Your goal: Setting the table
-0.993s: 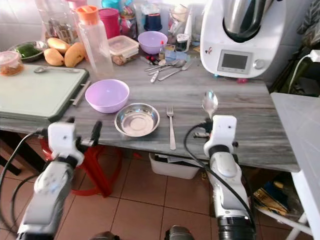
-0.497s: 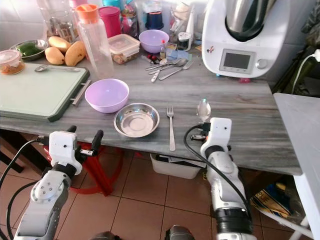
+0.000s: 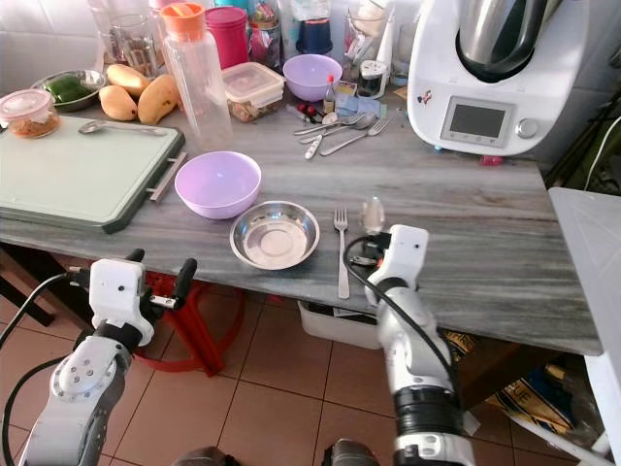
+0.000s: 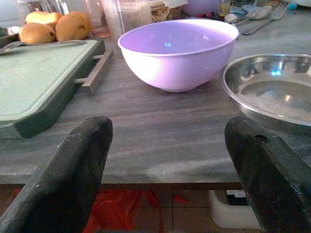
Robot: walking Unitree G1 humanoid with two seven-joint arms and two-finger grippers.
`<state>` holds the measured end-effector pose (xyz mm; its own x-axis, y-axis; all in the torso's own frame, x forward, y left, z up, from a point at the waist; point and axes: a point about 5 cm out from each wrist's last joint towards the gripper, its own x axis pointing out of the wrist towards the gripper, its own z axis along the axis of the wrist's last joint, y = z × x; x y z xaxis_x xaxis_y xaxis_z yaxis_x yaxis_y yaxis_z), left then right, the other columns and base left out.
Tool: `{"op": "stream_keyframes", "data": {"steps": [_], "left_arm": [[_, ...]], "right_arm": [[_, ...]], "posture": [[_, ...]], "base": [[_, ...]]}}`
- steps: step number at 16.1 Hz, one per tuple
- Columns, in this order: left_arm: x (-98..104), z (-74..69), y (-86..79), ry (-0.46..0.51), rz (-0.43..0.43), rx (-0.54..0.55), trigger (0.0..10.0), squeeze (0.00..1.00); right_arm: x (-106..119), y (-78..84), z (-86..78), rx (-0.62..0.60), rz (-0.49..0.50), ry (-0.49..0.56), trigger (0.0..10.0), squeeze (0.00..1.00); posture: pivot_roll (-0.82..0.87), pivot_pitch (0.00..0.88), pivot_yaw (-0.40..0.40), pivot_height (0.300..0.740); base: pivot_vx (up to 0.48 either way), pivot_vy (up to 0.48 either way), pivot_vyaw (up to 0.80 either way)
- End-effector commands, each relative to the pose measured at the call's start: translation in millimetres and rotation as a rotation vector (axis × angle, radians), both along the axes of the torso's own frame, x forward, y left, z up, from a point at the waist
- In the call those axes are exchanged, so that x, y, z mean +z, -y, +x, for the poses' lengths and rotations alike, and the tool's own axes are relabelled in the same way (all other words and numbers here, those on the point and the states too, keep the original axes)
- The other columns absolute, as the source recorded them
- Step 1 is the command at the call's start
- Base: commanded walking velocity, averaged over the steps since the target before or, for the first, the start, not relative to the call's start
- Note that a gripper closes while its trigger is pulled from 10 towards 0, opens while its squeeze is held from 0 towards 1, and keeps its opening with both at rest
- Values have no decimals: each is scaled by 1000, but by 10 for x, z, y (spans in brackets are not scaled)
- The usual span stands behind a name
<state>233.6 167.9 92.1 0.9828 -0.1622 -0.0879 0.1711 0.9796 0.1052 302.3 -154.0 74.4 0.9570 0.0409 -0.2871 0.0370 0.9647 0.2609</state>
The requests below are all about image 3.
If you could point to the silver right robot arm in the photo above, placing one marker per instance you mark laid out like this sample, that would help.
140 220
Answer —
422 359

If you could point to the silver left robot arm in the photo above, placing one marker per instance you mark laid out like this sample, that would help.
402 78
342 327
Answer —
82 383

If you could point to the long steel fork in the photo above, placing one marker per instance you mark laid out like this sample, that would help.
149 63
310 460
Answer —
342 257

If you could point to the red plastic stool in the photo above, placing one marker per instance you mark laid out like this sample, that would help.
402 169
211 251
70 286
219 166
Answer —
194 330

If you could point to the white plastic bin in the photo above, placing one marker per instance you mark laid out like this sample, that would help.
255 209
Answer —
335 325

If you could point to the stainless steel bowl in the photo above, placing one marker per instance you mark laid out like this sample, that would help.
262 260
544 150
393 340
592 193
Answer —
275 236

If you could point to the pale green cutting board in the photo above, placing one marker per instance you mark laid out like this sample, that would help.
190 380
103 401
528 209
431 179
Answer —
78 180

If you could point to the large purple plastic bowl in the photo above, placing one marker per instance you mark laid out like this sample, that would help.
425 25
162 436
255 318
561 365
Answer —
217 183

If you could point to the short steel fork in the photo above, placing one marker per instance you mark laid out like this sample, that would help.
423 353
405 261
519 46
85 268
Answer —
359 136

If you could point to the yellow mango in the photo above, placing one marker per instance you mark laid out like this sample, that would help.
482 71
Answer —
158 98
117 102
128 78

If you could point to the small dark sauce bottle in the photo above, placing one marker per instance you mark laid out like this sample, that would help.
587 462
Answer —
330 95

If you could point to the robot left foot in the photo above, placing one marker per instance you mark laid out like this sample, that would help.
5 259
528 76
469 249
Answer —
206 458

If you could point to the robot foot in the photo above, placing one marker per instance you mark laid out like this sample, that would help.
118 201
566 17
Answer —
206 458
349 453

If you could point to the steel bowl with green vegetable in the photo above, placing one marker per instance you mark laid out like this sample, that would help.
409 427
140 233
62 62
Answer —
68 89

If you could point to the pink-lidded food container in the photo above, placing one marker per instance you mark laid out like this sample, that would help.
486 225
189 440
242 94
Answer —
27 110

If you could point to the clear bottle with orange cap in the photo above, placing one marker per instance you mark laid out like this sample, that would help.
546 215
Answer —
199 83

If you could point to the small purple plastic bowl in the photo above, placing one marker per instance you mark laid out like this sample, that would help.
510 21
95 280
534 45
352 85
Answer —
312 76

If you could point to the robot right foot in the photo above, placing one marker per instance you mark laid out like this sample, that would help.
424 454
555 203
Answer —
349 453

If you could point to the clear square lidded box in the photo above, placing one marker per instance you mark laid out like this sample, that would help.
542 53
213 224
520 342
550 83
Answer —
254 85

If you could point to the clear glass jar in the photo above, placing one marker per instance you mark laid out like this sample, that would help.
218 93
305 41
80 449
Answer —
131 47

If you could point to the dark blue cup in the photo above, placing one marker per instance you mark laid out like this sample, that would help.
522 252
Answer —
314 37

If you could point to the yellow printed box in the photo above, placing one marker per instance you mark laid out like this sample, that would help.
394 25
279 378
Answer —
534 403

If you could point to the white side counter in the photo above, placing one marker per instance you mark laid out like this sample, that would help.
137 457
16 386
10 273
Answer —
592 291

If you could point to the white kitchen cooking machine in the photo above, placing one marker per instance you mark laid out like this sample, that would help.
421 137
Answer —
534 97

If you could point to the magenta plastic canister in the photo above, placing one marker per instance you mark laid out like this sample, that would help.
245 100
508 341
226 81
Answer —
228 37

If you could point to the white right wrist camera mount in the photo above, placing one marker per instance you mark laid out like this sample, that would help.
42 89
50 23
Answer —
404 252

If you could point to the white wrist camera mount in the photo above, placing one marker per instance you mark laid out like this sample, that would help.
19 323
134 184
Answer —
116 289
404 252

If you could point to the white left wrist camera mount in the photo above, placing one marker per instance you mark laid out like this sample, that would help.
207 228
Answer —
116 289

